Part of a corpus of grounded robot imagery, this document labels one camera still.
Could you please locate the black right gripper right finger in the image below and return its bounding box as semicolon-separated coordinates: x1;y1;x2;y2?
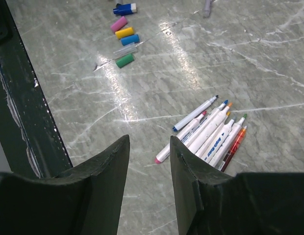
170;137;304;235

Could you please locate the pink pen cap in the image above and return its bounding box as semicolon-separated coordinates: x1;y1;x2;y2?
110;16;128;33

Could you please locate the light blue pen cap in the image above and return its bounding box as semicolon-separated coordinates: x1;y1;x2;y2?
120;34;140;46

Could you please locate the dark blue cap marker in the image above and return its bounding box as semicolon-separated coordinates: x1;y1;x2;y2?
181;99;229;152

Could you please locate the yellow pen cap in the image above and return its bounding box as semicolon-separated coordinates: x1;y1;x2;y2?
115;27;135;39

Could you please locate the dark blue white pen cap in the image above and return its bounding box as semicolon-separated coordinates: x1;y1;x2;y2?
113;3;137;16

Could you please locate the green pen cap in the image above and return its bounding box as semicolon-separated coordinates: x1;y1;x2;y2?
116;53;134;68

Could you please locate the yellow cap marker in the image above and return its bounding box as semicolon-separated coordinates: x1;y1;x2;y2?
195;112;230;158

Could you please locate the pink cap marker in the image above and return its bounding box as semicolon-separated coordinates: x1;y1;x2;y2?
155;111;207;164

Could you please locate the gray cap marker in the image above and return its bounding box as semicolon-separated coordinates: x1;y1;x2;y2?
201;117;236;163

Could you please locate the clear pen cap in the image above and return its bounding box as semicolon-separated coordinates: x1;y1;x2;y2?
113;43;137;59

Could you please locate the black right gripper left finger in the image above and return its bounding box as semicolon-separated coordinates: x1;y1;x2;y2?
0;135;130;235

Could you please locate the white marker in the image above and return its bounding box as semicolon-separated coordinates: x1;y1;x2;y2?
209;114;247;167

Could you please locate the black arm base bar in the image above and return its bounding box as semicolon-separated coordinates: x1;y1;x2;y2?
0;0;72;178

